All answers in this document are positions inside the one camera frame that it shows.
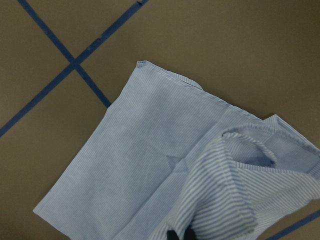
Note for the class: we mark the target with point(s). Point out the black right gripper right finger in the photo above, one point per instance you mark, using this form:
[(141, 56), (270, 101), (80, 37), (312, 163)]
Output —
[(189, 234)]

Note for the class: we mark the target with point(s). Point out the blue striped button shirt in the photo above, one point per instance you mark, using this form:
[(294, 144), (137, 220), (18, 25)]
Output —
[(169, 156)]

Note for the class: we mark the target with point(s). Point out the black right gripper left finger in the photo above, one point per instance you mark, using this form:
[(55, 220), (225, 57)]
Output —
[(172, 235)]

